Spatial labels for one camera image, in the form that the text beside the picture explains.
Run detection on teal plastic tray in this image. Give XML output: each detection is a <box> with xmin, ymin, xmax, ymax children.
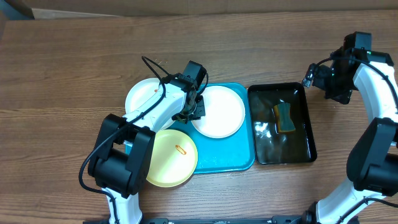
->
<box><xmin>125</xmin><ymin>82</ymin><xmax>256</xmax><ymax>175</ymax></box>

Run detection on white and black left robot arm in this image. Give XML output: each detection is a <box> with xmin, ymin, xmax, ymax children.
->
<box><xmin>78</xmin><ymin>61</ymin><xmax>208</xmax><ymax>223</ymax></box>

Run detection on white plate with ketchup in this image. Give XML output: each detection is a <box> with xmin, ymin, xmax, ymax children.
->
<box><xmin>192</xmin><ymin>85</ymin><xmax>246</xmax><ymax>139</ymax></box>

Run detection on yellow plate with ketchup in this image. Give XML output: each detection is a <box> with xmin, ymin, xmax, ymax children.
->
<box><xmin>146</xmin><ymin>129</ymin><xmax>198</xmax><ymax>188</ymax></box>

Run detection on green and yellow sponge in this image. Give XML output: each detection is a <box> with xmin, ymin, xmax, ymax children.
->
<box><xmin>273</xmin><ymin>103</ymin><xmax>295</xmax><ymax>134</ymax></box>

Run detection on white plate at back left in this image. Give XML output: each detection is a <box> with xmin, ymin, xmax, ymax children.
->
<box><xmin>124</xmin><ymin>78</ymin><xmax>178</xmax><ymax>127</ymax></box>

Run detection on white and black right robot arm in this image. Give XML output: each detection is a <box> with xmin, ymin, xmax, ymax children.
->
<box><xmin>295</xmin><ymin>32</ymin><xmax>397</xmax><ymax>223</ymax></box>

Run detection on black water tray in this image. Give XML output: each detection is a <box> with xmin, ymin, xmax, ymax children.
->
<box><xmin>248</xmin><ymin>82</ymin><xmax>317</xmax><ymax>165</ymax></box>

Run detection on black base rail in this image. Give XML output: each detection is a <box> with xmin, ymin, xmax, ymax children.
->
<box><xmin>83</xmin><ymin>214</ymin><xmax>360</xmax><ymax>224</ymax></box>

